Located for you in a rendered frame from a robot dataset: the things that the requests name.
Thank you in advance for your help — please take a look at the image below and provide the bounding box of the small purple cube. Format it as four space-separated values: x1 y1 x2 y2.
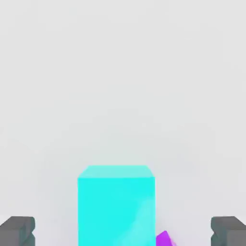
155 230 177 246

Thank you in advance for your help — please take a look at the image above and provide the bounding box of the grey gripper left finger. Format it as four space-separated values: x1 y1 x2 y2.
0 216 36 246

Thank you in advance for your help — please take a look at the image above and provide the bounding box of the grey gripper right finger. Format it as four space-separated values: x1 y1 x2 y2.
210 216 246 246

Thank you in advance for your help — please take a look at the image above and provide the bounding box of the small cyan cube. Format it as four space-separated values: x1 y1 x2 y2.
77 164 156 246

